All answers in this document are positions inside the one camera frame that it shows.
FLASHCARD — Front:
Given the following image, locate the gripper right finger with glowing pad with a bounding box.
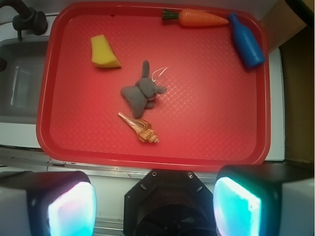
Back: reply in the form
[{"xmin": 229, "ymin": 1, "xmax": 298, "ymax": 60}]
[{"xmin": 213, "ymin": 163, "xmax": 315, "ymax": 236}]

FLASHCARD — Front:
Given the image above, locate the orange toy carrot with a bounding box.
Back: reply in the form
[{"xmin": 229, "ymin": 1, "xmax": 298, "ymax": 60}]
[{"xmin": 162, "ymin": 8, "xmax": 229, "ymax": 27}]

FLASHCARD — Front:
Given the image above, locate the blue plastic bottle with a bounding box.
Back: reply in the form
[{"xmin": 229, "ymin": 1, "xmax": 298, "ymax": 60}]
[{"xmin": 228, "ymin": 12, "xmax": 265, "ymax": 68}]

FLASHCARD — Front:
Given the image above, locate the brown cardboard box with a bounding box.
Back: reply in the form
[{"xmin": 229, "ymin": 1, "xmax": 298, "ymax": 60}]
[{"xmin": 260, "ymin": 0, "xmax": 315, "ymax": 54}]

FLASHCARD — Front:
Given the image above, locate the brown spiral seashell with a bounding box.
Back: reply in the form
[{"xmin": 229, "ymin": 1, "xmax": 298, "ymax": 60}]
[{"xmin": 118, "ymin": 112, "xmax": 159, "ymax": 144}]

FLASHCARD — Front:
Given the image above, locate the red plastic tray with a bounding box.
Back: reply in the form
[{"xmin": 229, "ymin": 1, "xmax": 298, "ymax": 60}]
[{"xmin": 36, "ymin": 2, "xmax": 271, "ymax": 172}]

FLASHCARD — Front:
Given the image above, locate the grey plush bunny toy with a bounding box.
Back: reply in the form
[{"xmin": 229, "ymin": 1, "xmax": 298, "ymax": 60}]
[{"xmin": 121, "ymin": 60, "xmax": 167, "ymax": 118}]

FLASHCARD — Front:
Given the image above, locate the black toy faucet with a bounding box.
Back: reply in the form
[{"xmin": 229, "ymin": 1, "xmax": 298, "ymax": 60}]
[{"xmin": 0, "ymin": 0, "xmax": 48, "ymax": 41}]

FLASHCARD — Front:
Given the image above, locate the grey toy sink basin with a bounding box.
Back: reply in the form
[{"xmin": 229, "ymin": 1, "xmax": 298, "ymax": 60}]
[{"xmin": 0, "ymin": 36, "xmax": 49, "ymax": 124}]

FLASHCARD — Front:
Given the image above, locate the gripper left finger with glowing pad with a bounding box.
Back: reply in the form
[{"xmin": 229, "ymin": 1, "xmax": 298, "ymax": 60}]
[{"xmin": 0, "ymin": 171, "xmax": 96, "ymax": 236}]

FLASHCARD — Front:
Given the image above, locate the yellow-green sponge wedge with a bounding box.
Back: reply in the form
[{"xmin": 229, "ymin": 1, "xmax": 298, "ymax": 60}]
[{"xmin": 91, "ymin": 34, "xmax": 121, "ymax": 68}]

